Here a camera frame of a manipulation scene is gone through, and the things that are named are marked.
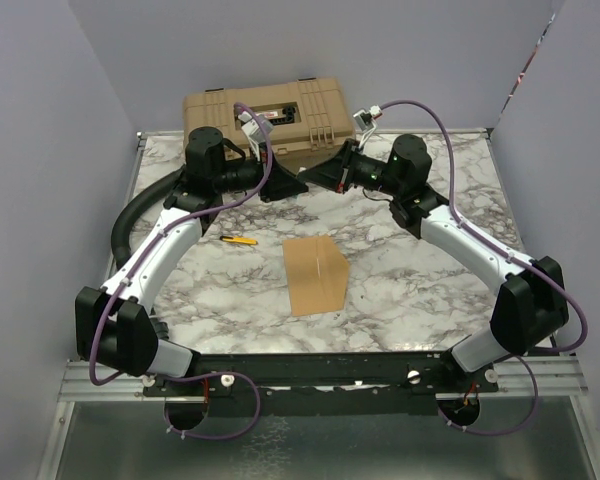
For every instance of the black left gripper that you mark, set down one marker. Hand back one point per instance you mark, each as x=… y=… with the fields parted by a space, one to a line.
x=280 y=183

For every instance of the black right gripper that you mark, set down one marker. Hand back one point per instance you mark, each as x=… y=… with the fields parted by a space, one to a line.
x=334 y=173

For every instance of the brown paper envelope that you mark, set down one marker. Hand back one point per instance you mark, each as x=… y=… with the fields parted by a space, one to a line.
x=317 y=275

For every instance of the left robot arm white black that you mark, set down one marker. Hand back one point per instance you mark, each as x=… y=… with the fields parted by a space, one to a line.
x=145 y=270

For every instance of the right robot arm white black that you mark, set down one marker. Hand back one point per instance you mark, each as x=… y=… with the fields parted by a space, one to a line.
x=529 y=306

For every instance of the tan plastic toolbox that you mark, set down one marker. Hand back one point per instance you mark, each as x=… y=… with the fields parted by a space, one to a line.
x=309 y=116

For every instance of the yellow black utility knife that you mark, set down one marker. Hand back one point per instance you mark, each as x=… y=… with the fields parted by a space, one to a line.
x=239 y=240

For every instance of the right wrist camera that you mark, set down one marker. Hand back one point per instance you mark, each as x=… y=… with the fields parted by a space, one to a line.
x=366 y=121

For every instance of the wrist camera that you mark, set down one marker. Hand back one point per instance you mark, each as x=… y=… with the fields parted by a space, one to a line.
x=251 y=128
x=366 y=121

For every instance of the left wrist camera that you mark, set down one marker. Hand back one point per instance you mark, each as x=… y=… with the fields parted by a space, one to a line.
x=251 y=128

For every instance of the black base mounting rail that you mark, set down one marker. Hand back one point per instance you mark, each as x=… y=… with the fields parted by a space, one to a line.
x=321 y=385

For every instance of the aluminium extrusion frame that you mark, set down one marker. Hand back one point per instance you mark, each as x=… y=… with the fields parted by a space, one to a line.
x=541 y=374

